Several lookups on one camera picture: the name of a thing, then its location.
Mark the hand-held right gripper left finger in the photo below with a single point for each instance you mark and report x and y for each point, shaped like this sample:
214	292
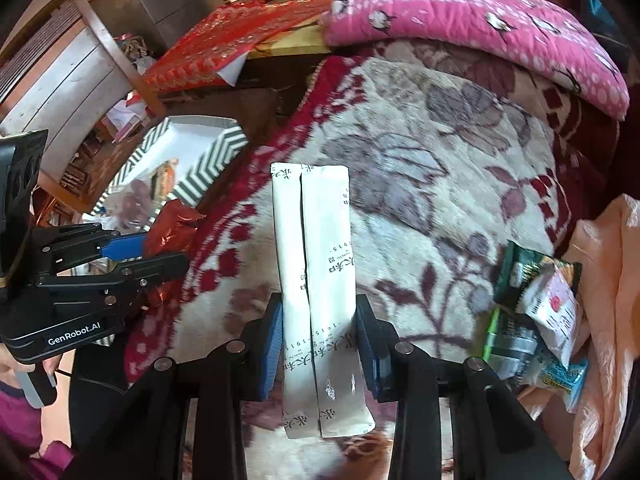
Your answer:
270	350

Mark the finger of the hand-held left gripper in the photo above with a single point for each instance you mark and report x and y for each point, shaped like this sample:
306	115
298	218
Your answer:
125	246
160	265

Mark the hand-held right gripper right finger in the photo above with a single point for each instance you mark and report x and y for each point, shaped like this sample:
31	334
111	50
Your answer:
372	355

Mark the red snack packet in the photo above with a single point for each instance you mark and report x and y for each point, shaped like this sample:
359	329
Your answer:
172	225

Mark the white stick packet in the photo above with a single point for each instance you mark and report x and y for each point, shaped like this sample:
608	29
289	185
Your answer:
292	260
332	260

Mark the striped cardboard box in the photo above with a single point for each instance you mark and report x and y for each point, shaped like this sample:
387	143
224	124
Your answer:
210	160

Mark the person's left forearm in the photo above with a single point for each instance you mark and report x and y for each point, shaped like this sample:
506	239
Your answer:
30	455

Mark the person's left hand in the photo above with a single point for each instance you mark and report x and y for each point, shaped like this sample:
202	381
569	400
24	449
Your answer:
10	366

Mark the large zip bag of nuts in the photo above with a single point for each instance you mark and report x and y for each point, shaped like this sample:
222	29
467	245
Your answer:
140	205

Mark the orange-edged cracker packet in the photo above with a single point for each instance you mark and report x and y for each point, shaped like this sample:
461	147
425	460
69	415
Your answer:
167	175

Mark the green white snack packet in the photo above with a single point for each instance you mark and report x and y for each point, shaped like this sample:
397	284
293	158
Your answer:
510	345

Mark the floral plush blanket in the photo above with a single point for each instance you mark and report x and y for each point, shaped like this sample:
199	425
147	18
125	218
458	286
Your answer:
425	210

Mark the dark green snack packet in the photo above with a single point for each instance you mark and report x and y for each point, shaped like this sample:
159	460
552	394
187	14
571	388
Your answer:
520	270

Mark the dark brown table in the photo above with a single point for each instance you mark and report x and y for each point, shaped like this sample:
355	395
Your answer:
250	110

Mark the teal snack packet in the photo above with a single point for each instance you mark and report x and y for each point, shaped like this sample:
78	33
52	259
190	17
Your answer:
565	377

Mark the red embroidered cloth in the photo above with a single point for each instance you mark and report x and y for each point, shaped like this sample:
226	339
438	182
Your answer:
210	45

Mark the peach plastic bag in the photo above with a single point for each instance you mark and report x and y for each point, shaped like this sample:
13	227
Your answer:
610	310

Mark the yellow-topped wooden cabinet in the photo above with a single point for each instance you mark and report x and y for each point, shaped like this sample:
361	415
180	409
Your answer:
290	42

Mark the pink penguin pillow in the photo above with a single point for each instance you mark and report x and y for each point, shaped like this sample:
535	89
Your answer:
450	15

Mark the curved wooden rail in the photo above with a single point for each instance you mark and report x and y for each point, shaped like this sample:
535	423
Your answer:
120	55

